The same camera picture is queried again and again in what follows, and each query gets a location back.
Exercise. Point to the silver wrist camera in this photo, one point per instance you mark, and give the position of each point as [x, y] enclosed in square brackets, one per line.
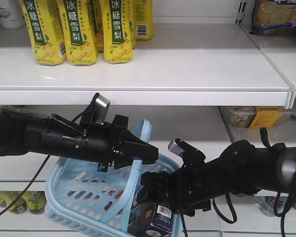
[184, 150]
[99, 108]

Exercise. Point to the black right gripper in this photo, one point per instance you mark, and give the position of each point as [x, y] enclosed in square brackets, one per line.
[185, 190]

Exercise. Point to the dark blue cookie box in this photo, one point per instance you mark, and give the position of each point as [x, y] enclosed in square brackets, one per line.
[149, 219]

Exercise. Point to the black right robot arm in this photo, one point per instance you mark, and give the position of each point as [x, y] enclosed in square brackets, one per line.
[242, 168]

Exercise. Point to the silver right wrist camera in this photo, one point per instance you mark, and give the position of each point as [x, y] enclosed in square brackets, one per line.
[184, 150]

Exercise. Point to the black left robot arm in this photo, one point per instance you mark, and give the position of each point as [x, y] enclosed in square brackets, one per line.
[23, 131]

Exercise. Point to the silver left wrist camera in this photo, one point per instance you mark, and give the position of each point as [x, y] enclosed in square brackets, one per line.
[99, 108]

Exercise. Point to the white supermarket shelving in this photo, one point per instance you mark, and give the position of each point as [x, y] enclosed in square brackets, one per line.
[202, 55]

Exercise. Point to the yellow pear drink bottle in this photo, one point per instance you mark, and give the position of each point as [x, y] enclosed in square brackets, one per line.
[79, 35]
[116, 26]
[45, 31]

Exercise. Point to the blue breakfast biscuit bag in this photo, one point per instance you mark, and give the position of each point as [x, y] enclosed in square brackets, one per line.
[274, 17]

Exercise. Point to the clear plastic cookie tub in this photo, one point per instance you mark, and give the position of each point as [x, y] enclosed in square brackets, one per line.
[256, 116]

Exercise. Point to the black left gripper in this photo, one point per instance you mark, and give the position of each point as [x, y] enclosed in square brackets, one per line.
[111, 144]

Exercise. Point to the light blue plastic basket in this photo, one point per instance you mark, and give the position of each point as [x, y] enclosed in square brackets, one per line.
[96, 204]

